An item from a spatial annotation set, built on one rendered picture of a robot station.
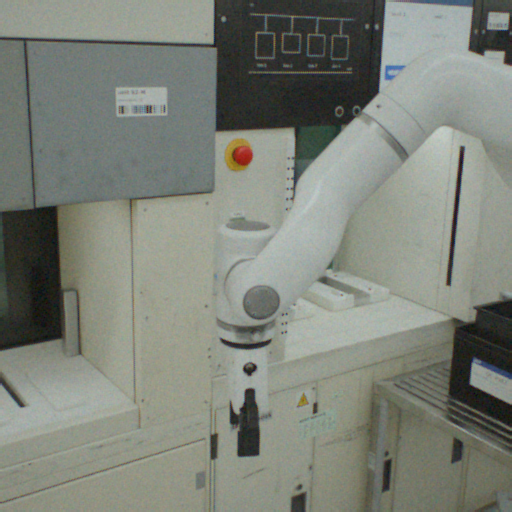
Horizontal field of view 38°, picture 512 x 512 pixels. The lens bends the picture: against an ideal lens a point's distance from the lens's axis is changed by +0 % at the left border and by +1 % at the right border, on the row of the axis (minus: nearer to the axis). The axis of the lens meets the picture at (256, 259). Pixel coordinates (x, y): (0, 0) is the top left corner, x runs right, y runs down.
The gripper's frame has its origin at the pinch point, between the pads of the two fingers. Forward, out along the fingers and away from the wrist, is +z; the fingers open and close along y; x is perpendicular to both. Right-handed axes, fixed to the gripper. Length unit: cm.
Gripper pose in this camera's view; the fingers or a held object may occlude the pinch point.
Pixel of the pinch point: (244, 433)
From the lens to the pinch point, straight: 112.3
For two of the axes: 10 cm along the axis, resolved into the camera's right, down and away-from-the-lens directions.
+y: -1.5, -2.8, 9.5
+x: -9.9, 0.2, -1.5
